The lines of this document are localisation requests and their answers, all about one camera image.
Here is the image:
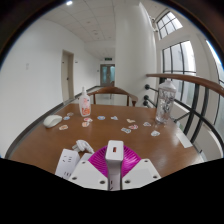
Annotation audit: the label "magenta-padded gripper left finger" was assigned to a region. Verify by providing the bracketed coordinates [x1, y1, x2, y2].
[68, 145, 110, 191]

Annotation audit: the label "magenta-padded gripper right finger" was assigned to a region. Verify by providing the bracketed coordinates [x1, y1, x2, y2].
[121, 145, 162, 191]

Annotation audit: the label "white charger block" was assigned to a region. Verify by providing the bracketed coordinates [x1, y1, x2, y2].
[105, 140, 125, 191]

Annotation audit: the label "white paper card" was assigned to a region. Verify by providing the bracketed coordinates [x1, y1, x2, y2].
[175, 130, 194, 149]

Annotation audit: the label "white computer mouse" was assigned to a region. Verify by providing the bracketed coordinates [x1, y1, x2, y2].
[43, 114, 63, 129]

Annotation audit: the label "white pump bottle orange label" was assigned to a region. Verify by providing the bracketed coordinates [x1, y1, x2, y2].
[78, 86, 92, 117]

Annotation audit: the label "wooden chair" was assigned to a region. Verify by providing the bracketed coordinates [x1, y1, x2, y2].
[87, 86, 139, 108]

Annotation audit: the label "beige side door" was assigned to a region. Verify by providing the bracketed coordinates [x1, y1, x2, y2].
[60, 49, 75, 103]

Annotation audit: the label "glazed double door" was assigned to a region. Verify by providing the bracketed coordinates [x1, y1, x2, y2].
[100, 63, 116, 88]

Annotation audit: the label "wooden handrail black railing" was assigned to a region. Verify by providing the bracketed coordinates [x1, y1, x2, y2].
[143, 73, 224, 158]

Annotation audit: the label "tall black-framed window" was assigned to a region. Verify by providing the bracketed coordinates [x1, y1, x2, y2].
[162, 40, 198, 108]

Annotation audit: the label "small black-framed window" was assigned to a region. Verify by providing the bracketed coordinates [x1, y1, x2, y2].
[155, 11, 184, 39]

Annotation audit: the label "coiled white cable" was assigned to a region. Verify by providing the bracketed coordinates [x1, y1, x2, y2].
[71, 139, 95, 155]

